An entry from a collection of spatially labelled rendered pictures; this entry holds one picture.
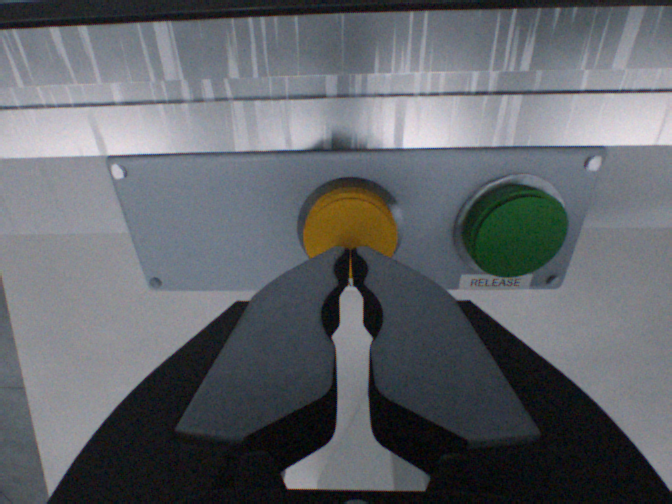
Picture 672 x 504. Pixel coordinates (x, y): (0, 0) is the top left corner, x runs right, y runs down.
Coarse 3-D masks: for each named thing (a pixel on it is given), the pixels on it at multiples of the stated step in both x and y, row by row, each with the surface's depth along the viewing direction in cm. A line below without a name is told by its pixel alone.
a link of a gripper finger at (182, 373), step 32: (224, 320) 8; (192, 352) 7; (160, 384) 6; (192, 384) 6; (128, 416) 6; (160, 416) 6; (96, 448) 5; (128, 448) 5; (160, 448) 5; (192, 448) 5; (224, 448) 5; (64, 480) 5; (96, 480) 5; (128, 480) 5; (160, 480) 5; (192, 480) 5; (224, 480) 5
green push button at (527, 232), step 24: (504, 192) 13; (528, 192) 13; (480, 216) 13; (504, 216) 13; (528, 216) 13; (552, 216) 13; (480, 240) 13; (504, 240) 13; (528, 240) 13; (552, 240) 13; (480, 264) 14; (504, 264) 14; (528, 264) 14
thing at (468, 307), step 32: (480, 320) 8; (512, 352) 7; (512, 384) 6; (544, 384) 6; (544, 416) 6; (576, 416) 6; (608, 416) 6; (480, 448) 5; (512, 448) 5; (544, 448) 5; (576, 448) 5; (608, 448) 5; (480, 480) 5; (512, 480) 5; (544, 480) 5; (576, 480) 5; (608, 480) 5; (640, 480) 5
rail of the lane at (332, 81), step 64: (512, 0) 11; (576, 0) 10; (640, 0) 10; (0, 64) 12; (64, 64) 12; (128, 64) 12; (192, 64) 12; (256, 64) 12; (320, 64) 12; (384, 64) 12; (448, 64) 12; (512, 64) 11; (576, 64) 11; (640, 64) 11; (0, 128) 13; (64, 128) 13; (128, 128) 13; (192, 128) 13; (256, 128) 13; (320, 128) 13; (384, 128) 13; (448, 128) 13; (512, 128) 12; (576, 128) 12; (640, 128) 12
